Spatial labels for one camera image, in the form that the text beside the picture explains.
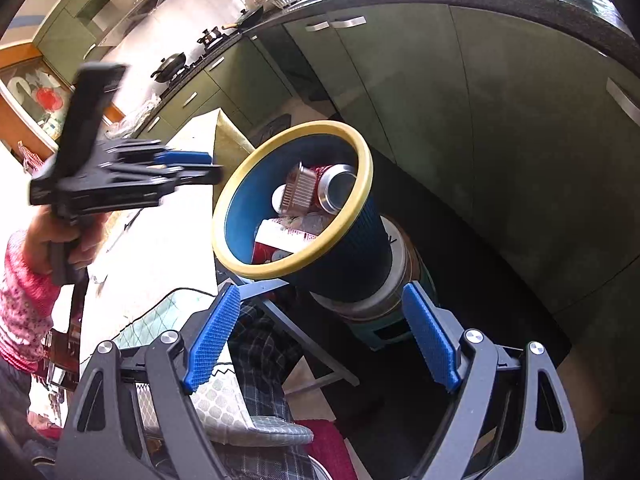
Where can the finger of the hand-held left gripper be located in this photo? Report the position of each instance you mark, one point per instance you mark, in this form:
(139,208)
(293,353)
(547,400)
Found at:
(185,157)
(200,175)

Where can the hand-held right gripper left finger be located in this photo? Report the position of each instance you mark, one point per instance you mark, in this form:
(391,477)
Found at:
(215,335)

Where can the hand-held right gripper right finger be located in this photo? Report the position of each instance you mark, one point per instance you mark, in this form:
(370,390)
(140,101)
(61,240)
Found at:
(430,340)

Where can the red and white carton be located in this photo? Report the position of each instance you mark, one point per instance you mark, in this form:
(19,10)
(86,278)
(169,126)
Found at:
(272,240)

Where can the silver foil tray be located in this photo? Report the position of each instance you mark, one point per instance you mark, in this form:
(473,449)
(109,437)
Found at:
(297,192)

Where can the blue bin with yellow rim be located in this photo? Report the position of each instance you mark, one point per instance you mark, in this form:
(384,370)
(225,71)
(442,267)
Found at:
(350,260)

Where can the red soda can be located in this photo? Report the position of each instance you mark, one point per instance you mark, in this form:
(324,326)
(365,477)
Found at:
(334,195)

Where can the person's left hand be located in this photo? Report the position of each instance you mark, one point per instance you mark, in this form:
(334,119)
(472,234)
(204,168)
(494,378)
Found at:
(36,245)

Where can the dark plaid cloth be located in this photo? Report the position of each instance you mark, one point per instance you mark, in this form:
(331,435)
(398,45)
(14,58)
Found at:
(265,360)

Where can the teal lace-trimmed cloth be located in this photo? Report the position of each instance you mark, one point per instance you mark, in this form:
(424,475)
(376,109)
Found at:
(160,315)

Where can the clear plastic bag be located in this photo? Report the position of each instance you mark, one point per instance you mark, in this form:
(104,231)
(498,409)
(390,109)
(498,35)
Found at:
(142,115)

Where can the white grey patterned cushion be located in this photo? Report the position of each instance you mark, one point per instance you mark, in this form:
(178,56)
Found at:
(220,400)

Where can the stool under bin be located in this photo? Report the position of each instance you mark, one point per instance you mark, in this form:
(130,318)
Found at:
(395,270)

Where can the black wok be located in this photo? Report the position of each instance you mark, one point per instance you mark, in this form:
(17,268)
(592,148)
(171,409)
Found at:
(169,66)

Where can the green drawer cabinet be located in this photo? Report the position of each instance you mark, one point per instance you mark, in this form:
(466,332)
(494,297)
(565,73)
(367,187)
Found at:
(240,80)

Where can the wooden framed glass panel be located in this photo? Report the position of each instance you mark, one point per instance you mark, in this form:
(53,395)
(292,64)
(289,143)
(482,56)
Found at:
(35,95)

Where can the red knitted cloth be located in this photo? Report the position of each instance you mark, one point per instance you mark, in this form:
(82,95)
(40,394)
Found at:
(325,450)

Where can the black frying pan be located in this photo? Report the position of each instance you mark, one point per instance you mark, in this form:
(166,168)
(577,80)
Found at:
(247,17)

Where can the green curved door cabinet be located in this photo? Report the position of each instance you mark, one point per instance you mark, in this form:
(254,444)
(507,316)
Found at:
(500,110)

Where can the grey metal table frame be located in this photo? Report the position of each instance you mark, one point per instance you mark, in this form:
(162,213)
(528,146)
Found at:
(310,340)

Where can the green wall cabinets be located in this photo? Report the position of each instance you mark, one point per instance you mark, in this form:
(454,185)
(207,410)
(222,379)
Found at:
(100,5)

